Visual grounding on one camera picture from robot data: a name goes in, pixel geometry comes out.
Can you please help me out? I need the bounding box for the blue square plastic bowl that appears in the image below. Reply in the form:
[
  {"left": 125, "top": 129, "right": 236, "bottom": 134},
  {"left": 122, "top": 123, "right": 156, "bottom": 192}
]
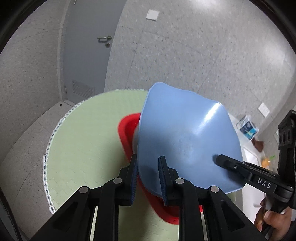
[{"left": 137, "top": 83, "right": 244, "bottom": 197}]

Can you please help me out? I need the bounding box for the green round table mat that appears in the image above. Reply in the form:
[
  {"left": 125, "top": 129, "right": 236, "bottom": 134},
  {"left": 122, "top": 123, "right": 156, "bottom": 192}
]
[{"left": 43, "top": 90, "right": 178, "bottom": 240}]

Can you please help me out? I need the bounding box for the large steel mixing bowl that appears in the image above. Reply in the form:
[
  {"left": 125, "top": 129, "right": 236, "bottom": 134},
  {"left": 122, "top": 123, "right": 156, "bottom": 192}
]
[{"left": 132, "top": 125, "right": 139, "bottom": 155}]

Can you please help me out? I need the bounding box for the orange bottle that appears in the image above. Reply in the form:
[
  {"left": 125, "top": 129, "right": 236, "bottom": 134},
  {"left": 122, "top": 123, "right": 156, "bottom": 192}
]
[{"left": 261, "top": 155, "right": 275, "bottom": 168}]

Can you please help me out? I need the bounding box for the metal door handle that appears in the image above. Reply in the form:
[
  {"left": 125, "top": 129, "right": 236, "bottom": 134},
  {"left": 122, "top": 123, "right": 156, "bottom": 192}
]
[{"left": 97, "top": 35, "right": 112, "bottom": 48}]

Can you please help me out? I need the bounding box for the grey door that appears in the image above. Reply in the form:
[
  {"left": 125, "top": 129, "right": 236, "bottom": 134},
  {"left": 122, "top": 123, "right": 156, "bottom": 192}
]
[{"left": 62, "top": 1, "right": 126, "bottom": 103}]

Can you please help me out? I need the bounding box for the right hand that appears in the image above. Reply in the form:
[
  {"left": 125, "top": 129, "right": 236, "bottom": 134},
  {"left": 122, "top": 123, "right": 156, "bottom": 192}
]
[{"left": 254, "top": 198, "right": 294, "bottom": 234}]

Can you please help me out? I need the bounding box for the white wall socket plate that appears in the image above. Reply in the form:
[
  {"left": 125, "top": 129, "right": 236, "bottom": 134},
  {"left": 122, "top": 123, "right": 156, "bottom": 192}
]
[{"left": 258, "top": 102, "right": 270, "bottom": 118}]

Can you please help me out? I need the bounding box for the red square plastic bowl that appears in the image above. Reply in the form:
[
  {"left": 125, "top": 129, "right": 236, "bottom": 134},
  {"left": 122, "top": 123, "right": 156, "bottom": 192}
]
[{"left": 117, "top": 112, "right": 204, "bottom": 225}]

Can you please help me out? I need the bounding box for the blue white tissue pack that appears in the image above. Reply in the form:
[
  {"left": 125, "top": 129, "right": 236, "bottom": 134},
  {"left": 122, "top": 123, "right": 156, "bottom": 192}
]
[{"left": 236, "top": 115, "right": 259, "bottom": 140}]

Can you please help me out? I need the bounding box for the white wall switch plate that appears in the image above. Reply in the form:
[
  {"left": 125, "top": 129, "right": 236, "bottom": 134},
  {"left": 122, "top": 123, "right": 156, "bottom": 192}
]
[{"left": 145, "top": 9, "right": 159, "bottom": 21}]

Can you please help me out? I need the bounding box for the brown cloth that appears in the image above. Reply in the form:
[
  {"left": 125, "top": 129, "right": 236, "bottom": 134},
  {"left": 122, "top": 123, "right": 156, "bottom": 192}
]
[{"left": 251, "top": 138, "right": 264, "bottom": 153}]

